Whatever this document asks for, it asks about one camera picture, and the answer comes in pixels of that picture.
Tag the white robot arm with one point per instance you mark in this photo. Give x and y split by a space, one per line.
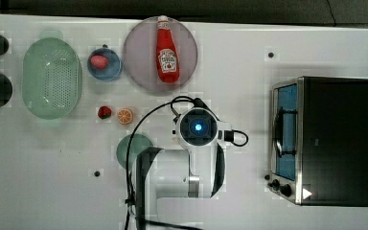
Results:
195 170

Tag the black toaster oven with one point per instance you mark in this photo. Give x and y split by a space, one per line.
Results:
319 141

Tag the red ketchup bottle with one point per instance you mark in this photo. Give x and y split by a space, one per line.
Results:
167 63

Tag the teal green cup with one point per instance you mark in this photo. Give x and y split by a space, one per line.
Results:
129 148

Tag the orange slice toy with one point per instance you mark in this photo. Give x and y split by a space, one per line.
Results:
125 116

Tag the red toy strawberry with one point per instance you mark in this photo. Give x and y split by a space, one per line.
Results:
104 112

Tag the pink round plate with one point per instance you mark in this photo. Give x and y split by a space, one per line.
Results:
140 50

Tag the small blue bowl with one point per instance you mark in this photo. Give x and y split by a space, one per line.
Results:
113 69

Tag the pink toy fruit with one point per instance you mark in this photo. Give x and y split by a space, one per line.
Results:
99 61

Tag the green perforated colander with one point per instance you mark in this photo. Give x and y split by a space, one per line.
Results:
52 77

